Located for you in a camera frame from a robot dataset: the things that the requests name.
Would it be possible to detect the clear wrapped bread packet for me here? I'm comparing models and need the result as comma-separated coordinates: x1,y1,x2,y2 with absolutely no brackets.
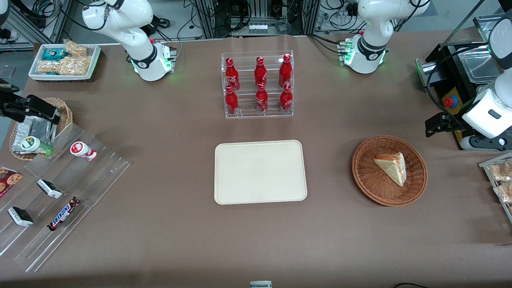
488,160,512,183
494,182,512,205

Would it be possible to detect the metal wire tray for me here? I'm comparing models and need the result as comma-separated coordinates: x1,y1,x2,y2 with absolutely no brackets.
478,152,512,223

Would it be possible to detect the small rice cracker packet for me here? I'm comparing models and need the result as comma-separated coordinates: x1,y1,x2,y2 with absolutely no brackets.
64,40,88,58

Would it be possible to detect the black white snack box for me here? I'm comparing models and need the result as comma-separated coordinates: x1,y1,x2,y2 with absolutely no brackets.
8,206,34,228
36,178,64,200

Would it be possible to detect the brown table cover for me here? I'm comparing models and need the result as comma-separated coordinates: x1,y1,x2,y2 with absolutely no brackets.
0,34,512,288

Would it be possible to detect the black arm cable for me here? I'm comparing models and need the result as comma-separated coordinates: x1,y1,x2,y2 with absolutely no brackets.
426,43,493,125

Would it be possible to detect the round brown wicker basket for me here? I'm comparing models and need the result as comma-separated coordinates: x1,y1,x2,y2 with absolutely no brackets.
352,136,428,207

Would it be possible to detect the clear acrylic bottle rack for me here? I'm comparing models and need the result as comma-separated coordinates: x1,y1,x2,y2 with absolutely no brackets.
221,50,294,119

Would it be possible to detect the black food warmer machine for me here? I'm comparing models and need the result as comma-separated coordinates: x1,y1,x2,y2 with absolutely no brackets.
416,14,512,151

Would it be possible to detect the beige rectangular tray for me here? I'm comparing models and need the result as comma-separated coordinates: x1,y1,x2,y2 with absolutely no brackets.
214,140,308,205

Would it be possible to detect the silver foil packet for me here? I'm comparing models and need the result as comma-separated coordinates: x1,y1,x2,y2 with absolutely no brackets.
12,116,57,155

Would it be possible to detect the red cola bottle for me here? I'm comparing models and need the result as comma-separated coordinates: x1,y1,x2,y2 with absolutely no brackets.
225,58,240,92
225,86,239,116
255,83,269,114
278,54,293,88
279,84,293,112
254,56,268,89

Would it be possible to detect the cookie packet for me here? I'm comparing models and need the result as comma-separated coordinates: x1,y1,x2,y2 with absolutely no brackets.
0,166,24,199

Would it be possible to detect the clear acrylic stepped shelf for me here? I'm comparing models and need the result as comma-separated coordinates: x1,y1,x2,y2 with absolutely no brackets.
0,122,132,273

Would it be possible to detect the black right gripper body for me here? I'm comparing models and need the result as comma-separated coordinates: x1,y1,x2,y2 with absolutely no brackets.
0,79,25,119

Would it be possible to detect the triangular sandwich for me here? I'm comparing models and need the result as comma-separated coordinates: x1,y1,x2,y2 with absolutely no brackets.
373,152,407,187

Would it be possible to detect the large rice cracker packet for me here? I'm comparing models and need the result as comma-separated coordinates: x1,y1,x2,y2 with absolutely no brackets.
37,56,92,76

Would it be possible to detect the teal snack packet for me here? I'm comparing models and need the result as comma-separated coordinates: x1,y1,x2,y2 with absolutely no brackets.
42,48,67,62

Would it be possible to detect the white snack tray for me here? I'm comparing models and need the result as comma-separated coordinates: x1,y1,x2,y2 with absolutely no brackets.
28,43,102,83

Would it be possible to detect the green yogurt drink bottle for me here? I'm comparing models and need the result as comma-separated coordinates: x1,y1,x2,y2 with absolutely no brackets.
20,136,54,157

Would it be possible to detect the steel food pan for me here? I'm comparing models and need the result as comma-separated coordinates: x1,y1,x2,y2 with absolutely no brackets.
457,45,505,84

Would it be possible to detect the snickers bar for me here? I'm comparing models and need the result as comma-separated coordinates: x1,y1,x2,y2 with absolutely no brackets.
47,196,82,232

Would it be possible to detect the light wicker basket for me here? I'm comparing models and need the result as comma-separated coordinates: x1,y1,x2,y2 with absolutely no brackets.
9,97,74,161

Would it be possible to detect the red yogurt drink bottle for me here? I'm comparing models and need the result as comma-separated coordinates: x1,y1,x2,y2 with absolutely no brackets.
70,141,98,162

